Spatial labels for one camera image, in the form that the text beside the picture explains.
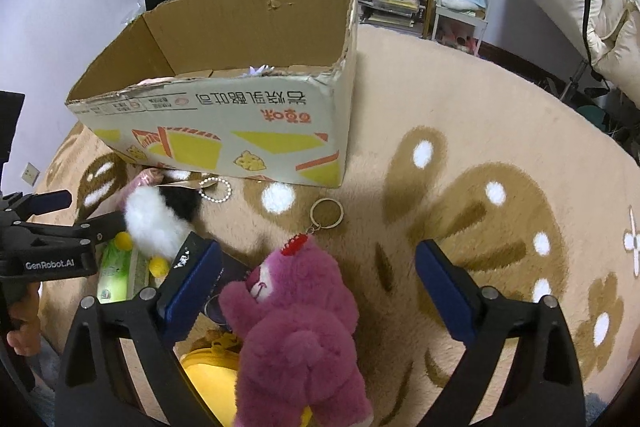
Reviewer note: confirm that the black Face tissue pack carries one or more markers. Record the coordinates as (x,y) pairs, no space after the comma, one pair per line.
(231,270)

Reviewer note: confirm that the pink item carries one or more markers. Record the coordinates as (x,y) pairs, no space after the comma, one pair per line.
(146,177)

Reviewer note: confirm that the white black fluffy plush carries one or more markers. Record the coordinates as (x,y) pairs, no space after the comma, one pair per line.
(159,219)

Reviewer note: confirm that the open cardboard box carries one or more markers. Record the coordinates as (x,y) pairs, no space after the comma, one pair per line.
(256,89)

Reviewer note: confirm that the wall socket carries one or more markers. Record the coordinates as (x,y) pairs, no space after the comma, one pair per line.
(30,174)

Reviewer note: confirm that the person's left hand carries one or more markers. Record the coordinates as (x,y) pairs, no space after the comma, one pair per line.
(25,338)

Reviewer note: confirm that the pink plush bear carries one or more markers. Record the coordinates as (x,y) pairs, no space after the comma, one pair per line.
(296,319)

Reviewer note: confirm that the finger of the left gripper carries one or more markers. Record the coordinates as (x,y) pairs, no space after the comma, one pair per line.
(40,204)
(102,228)

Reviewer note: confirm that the yellow plush dog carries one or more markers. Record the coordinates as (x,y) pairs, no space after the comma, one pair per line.
(212,366)

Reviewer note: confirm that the green tissue pack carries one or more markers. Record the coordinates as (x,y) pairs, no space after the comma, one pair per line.
(122,274)

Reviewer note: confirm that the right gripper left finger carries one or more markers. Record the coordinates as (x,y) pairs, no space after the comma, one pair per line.
(95,387)

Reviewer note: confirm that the stack of books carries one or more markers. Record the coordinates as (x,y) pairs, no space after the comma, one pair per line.
(403,14)

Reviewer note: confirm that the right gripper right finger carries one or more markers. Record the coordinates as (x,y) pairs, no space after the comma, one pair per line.
(544,385)

